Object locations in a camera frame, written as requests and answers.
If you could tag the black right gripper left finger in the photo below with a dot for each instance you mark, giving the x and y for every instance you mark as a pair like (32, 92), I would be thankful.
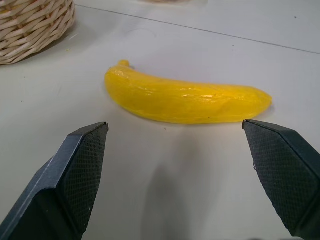
(62, 185)

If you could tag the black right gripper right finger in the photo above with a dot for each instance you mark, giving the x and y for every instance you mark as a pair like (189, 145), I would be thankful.
(287, 175)

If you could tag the woven wicker basket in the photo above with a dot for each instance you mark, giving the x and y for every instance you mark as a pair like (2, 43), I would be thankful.
(30, 27)

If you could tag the yellow plastic banana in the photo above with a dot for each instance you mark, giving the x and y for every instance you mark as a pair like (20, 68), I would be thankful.
(185, 100)

